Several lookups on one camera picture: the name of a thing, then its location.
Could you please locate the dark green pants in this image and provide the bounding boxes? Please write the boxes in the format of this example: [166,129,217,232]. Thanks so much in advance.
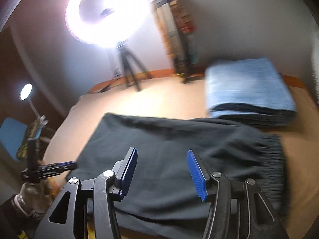
[69,113,289,238]

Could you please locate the right forearm dark sleeve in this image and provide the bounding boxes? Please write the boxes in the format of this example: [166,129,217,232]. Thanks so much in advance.
[1,195,34,238]

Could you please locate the left gloved hand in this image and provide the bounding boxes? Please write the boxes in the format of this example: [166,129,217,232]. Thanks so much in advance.
[15,179,53,216]

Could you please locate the patterned cloth on chair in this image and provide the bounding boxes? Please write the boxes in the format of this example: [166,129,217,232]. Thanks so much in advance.
[16,118,43,161]

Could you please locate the blue round chair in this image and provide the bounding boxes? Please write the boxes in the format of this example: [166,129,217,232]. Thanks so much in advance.
[1,118,27,161]

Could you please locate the small desk lamp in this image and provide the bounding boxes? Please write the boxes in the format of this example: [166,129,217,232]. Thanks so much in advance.
[19,83,49,127]

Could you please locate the folded light blue cloth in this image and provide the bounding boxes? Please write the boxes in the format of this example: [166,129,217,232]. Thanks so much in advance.
[205,58,297,127]

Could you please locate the black tripod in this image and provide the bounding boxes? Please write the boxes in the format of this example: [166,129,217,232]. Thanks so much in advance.
[99,40,152,93]

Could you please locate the folded silver tripod stand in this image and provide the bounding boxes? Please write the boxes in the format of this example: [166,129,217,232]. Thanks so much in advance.
[152,0,198,83]

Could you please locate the ring light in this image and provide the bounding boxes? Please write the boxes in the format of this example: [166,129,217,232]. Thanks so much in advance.
[65,0,150,49]

